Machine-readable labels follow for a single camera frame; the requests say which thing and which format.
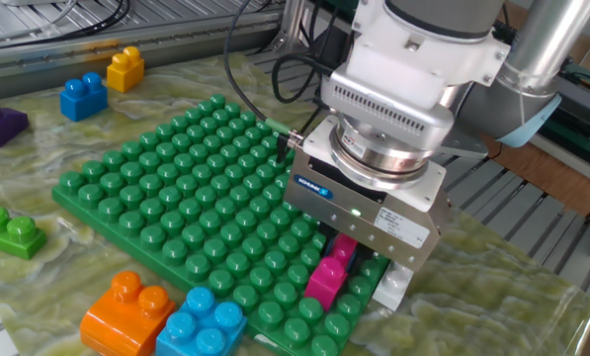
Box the silver Schunk gripper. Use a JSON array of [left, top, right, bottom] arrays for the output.
[[283, 116, 453, 272]]

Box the pink three-stud block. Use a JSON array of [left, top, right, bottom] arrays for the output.
[[303, 233, 360, 312]]

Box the large green studded baseplate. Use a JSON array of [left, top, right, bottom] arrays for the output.
[[50, 93, 392, 356]]

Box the white four-stud block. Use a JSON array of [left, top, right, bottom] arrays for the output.
[[372, 260, 415, 312]]

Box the green marble patterned mat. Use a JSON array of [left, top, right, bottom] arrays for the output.
[[0, 51, 590, 356]]

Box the light blue four-stud block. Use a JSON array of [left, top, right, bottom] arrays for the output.
[[154, 286, 249, 356]]

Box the orange two-stud block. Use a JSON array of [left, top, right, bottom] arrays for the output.
[[79, 270, 177, 356]]

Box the yellow two-stud block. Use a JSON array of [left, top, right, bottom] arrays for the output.
[[106, 45, 145, 94]]

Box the blue two-stud block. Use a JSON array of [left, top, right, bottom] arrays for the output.
[[59, 72, 110, 123]]

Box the bright green two-stud block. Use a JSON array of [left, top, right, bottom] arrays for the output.
[[0, 206, 48, 261]]

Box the black cable green connector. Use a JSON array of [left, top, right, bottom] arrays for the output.
[[222, 0, 305, 147]]

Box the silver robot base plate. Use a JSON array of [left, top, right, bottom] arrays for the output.
[[437, 128, 489, 159]]

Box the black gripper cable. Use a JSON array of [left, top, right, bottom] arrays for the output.
[[271, 52, 336, 165]]

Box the aluminium frame beam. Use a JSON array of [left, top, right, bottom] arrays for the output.
[[269, 0, 309, 53]]

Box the aluminium profile rail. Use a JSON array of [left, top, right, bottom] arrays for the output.
[[0, 27, 295, 100]]

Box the black table cable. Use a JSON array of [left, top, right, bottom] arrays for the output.
[[0, 0, 137, 50]]

